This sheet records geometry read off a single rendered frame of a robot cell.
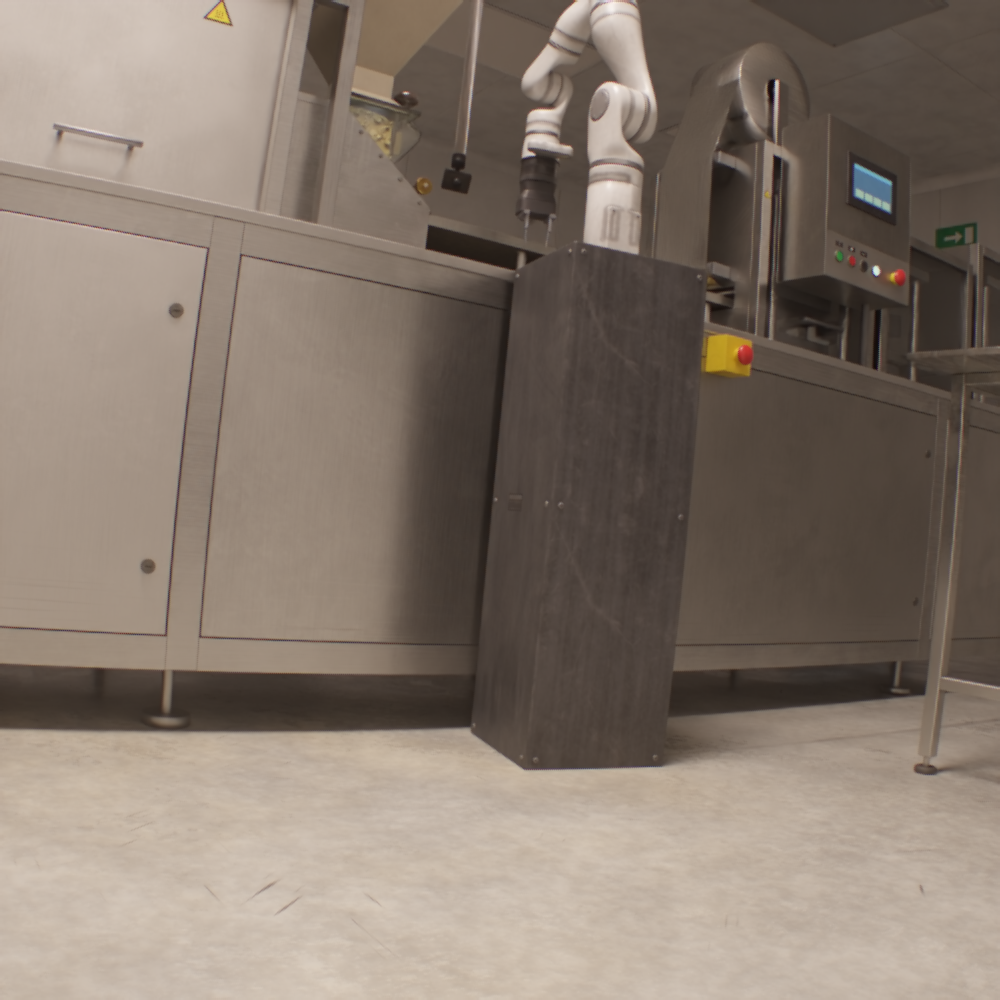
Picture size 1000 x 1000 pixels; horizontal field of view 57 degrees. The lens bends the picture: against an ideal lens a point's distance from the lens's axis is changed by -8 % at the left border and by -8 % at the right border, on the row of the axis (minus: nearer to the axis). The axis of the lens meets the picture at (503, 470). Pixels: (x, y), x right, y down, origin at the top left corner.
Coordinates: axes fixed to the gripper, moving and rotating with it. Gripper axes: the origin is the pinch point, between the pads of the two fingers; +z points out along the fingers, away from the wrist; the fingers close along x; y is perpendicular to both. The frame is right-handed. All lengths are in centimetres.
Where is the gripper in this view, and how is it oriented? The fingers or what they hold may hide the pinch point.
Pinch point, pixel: (535, 244)
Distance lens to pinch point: 195.1
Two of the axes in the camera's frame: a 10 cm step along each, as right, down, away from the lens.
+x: -9.6, -1.0, -2.7
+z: -1.0, 9.9, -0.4
